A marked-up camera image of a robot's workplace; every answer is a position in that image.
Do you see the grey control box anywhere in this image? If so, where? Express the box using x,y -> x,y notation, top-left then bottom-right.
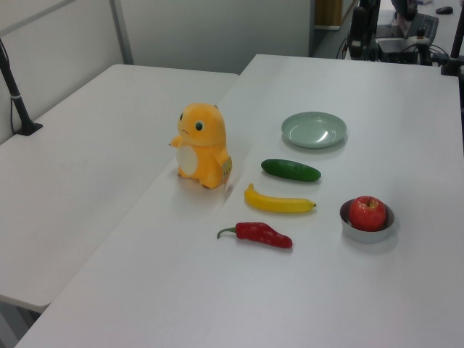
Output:
376,36 -> 420,63

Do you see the black camera pole with base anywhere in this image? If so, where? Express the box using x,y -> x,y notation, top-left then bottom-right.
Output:
0,38 -> 44,137

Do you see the wooden cabinet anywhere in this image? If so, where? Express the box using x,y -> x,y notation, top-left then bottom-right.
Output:
314,0 -> 344,30

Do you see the pale green plate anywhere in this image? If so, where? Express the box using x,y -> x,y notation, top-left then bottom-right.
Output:
281,111 -> 348,149

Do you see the orange plush toy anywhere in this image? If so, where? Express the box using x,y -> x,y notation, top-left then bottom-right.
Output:
167,102 -> 233,191

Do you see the red apple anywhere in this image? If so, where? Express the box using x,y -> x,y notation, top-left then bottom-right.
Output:
348,195 -> 387,232

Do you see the red chili pepper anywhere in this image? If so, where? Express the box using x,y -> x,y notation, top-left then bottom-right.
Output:
216,221 -> 294,249

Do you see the grey bowl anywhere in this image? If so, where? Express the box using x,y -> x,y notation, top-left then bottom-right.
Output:
339,197 -> 395,244

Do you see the grey partition post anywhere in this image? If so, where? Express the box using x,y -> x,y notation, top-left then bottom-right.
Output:
108,0 -> 134,66

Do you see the yellow banana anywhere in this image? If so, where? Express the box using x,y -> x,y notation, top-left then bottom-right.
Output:
244,183 -> 318,215

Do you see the paper tag on plush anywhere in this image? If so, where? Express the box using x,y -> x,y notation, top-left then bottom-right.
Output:
220,157 -> 233,186

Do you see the green cucumber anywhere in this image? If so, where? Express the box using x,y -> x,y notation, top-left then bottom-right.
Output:
260,158 -> 322,183

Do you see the black keyboard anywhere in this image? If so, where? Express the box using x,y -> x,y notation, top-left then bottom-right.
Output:
408,13 -> 440,41

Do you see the black pole with clamp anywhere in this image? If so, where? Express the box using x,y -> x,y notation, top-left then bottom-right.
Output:
440,14 -> 464,77

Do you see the black equipment stand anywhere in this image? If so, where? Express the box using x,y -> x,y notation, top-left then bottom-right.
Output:
347,0 -> 382,61

